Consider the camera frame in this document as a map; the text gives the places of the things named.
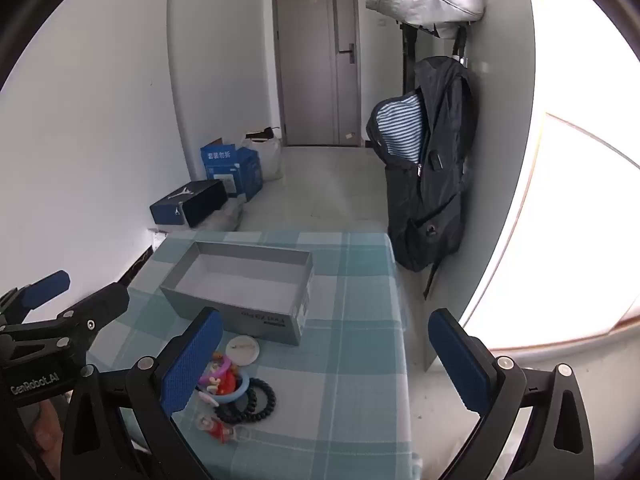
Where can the white plastic bag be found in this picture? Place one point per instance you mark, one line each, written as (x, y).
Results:
(225, 217)
(267, 157)

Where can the grey cardboard box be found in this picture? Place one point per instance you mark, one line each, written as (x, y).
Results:
(240, 280)

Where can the dark backpack with striped lining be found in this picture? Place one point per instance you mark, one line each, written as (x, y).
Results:
(435, 185)

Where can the dark blue shoe box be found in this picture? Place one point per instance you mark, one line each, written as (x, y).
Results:
(190, 202)

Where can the grey door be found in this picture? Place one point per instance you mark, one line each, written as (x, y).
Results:
(310, 60)

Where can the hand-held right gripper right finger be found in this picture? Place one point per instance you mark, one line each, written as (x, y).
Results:
(460, 360)

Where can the black metal rack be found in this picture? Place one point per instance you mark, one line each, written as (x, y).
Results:
(407, 55)

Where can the person's left hand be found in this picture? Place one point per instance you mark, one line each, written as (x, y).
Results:
(46, 425)

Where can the teal checked tablecloth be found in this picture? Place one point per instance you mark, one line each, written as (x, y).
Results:
(350, 360)

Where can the blue cardboard carton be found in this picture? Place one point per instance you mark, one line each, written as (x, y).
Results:
(235, 170)

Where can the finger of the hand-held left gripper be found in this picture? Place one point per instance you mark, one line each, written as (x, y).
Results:
(102, 305)
(47, 285)

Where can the red hair clip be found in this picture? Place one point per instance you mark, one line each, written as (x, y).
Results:
(217, 430)

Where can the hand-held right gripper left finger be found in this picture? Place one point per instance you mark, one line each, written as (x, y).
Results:
(192, 360)

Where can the white round compact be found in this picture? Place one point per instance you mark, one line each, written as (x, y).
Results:
(242, 351)

